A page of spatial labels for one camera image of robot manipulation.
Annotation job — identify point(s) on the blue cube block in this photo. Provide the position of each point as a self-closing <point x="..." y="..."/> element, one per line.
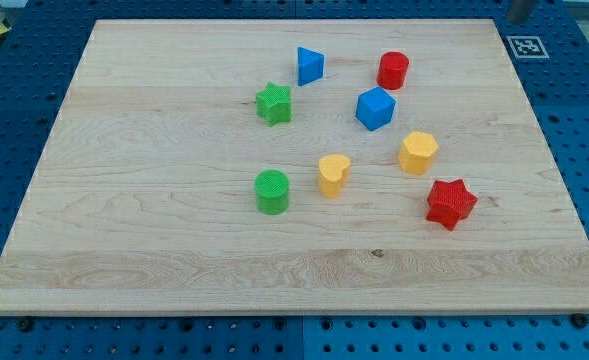
<point x="375" y="108"/>

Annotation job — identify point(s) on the yellow heart block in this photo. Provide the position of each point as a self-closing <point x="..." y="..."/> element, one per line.
<point x="333" y="174"/>

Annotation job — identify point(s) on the white fiducial marker tag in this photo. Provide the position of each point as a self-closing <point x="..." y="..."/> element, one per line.
<point x="527" y="47"/>

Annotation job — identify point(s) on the green star block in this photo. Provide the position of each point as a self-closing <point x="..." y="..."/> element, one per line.
<point x="273" y="103"/>

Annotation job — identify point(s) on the red star block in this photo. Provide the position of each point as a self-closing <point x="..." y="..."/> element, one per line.
<point x="449" y="202"/>

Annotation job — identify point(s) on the grey robot arm pointer tip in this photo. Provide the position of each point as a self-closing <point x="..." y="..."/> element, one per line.
<point x="519" y="11"/>

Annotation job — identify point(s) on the green cylinder block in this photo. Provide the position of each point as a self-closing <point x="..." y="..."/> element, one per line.
<point x="271" y="192"/>

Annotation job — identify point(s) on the blue triangular prism block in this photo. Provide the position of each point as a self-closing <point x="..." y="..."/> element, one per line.
<point x="310" y="65"/>

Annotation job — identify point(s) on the yellow hexagon block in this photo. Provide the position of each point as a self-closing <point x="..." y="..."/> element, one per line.
<point x="417" y="153"/>

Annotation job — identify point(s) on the red cylinder block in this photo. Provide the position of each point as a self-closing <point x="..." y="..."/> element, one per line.
<point x="393" y="67"/>

